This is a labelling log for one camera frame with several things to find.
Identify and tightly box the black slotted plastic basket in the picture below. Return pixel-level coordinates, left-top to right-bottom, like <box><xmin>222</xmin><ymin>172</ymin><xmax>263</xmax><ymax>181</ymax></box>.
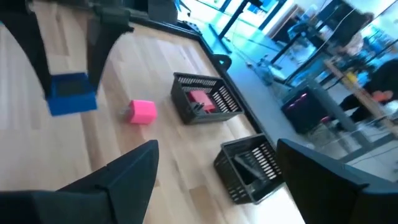
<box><xmin>213</xmin><ymin>133</ymin><xmax>285</xmax><ymax>205</ymax></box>
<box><xmin>170</xmin><ymin>72</ymin><xmax>244</xmax><ymax>125</ymax></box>

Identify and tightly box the black computer tower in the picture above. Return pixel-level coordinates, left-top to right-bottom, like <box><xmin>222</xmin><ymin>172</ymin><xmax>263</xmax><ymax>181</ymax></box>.
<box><xmin>280</xmin><ymin>86</ymin><xmax>331</xmax><ymax>135</ymax></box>

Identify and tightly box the person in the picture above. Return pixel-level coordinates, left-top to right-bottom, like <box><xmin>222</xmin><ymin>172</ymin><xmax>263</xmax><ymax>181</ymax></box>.
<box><xmin>337</xmin><ymin>12</ymin><xmax>398</xmax><ymax>124</ymax></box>

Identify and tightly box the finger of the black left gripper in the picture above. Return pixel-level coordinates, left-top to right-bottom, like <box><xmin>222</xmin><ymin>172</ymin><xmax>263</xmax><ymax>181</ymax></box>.
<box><xmin>86</xmin><ymin>4</ymin><xmax>135</xmax><ymax>91</ymax></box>
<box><xmin>0</xmin><ymin>9</ymin><xmax>53</xmax><ymax>98</ymax></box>

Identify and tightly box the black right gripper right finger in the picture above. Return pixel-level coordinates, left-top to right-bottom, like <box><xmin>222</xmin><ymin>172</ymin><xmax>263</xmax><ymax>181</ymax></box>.
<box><xmin>276</xmin><ymin>138</ymin><xmax>398</xmax><ymax>224</ymax></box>

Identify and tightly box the pink cube sharpener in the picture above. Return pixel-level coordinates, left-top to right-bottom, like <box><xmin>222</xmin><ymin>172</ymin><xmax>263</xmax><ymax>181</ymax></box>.
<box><xmin>119</xmin><ymin>99</ymin><xmax>158</xmax><ymax>125</ymax></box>

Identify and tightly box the blue rectangular block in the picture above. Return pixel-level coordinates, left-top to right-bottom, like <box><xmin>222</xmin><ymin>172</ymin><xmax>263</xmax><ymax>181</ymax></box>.
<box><xmin>45</xmin><ymin>72</ymin><xmax>98</xmax><ymax>117</ymax></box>

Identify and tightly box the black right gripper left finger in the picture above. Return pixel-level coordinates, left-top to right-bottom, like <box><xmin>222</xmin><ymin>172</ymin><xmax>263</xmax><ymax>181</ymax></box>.
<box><xmin>0</xmin><ymin>139</ymin><xmax>160</xmax><ymax>224</ymax></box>

